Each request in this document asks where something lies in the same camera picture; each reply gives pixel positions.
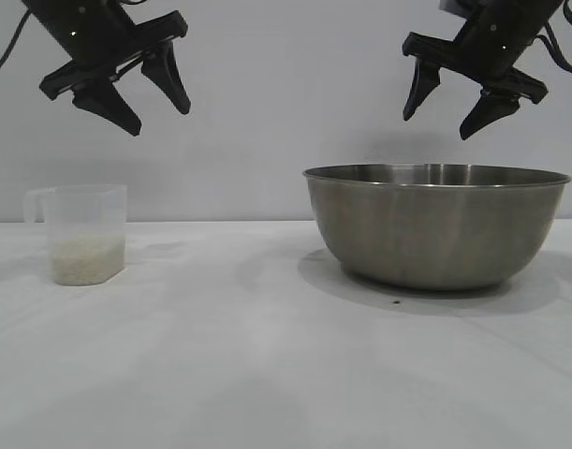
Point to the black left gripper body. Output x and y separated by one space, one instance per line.
93 42

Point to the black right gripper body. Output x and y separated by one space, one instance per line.
501 42

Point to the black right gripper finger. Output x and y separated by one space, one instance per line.
420 89
489 112

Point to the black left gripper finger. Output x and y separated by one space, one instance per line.
112 110
171 79

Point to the translucent plastic measuring cup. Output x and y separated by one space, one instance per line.
86 210

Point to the stainless steel mixing bowl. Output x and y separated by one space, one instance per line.
435 229

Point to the white rice grains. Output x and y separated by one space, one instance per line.
89 259

